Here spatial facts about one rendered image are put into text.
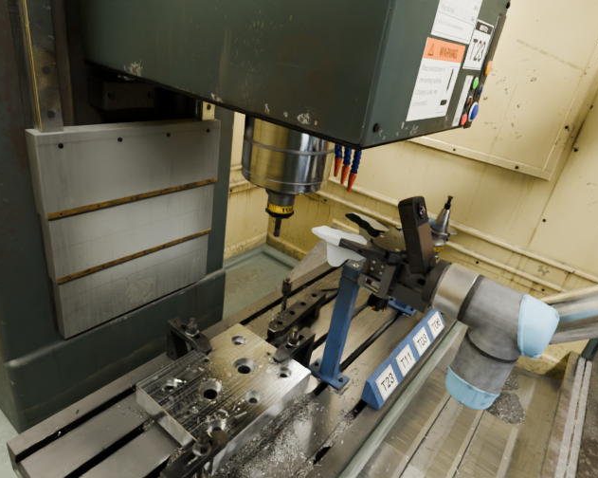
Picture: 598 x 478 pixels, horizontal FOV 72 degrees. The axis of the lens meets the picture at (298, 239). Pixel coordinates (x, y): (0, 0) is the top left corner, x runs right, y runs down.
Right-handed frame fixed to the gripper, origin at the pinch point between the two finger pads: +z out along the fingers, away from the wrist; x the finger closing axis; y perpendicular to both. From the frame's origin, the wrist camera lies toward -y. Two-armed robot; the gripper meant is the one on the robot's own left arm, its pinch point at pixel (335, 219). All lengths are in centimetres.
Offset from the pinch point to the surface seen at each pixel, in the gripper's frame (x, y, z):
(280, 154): -7.0, -9.7, 8.4
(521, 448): 58, 71, -48
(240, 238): 80, 72, 92
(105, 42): -12, -19, 48
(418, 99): 0.9, -21.9, -7.9
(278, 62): -12.5, -23.4, 6.9
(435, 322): 55, 44, -13
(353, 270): 14.9, 16.7, 0.6
